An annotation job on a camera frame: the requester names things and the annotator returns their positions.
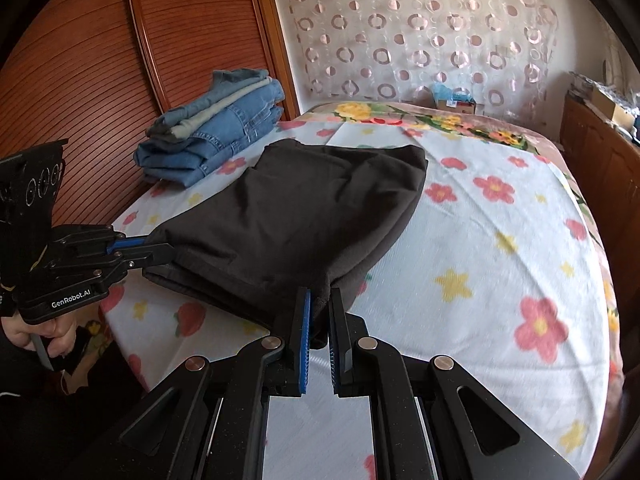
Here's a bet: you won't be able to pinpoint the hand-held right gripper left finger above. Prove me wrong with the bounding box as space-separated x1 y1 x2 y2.
75 287 313 480

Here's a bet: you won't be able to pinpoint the pile of clutter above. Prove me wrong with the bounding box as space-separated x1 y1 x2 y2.
570 70 640 107

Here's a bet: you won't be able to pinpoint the black pants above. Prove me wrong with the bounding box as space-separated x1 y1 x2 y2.
142 141 429 349

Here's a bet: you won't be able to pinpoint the cardboard box with blue bags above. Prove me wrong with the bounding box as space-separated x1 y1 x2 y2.
432 82 479 115

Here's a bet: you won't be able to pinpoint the long wooden cabinet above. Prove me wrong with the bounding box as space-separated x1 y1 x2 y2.
559 94 640 243

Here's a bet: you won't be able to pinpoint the person's left forearm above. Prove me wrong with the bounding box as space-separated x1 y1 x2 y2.
0 340 101 411

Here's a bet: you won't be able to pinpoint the faded light blue jeans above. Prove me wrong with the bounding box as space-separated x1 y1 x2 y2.
147 69 273 141

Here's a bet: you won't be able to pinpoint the slatted wooden wardrobe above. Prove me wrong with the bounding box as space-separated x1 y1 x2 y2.
0 0 302 243

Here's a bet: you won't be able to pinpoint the medium blue jeans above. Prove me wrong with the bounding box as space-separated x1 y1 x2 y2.
140 82 287 161

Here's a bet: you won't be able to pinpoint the open cardboard box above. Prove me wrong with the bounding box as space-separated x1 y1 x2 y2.
592 91 639 129

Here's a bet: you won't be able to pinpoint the person's left hand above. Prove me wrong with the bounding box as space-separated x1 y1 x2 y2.
0 309 77 357

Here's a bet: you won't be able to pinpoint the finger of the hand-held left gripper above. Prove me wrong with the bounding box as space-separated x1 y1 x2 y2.
107 235 151 256
112 242 176 271

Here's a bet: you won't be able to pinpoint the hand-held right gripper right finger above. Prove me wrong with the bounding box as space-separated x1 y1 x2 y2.
326 287 572 480

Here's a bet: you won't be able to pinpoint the pink floral quilt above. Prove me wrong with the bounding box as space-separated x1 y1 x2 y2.
305 101 627 366

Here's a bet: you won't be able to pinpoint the white floral bed sheet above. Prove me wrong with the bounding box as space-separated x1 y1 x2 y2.
100 115 622 480

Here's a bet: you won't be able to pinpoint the sheer circle-pattern curtain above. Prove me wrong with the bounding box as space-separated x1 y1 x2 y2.
279 0 559 107

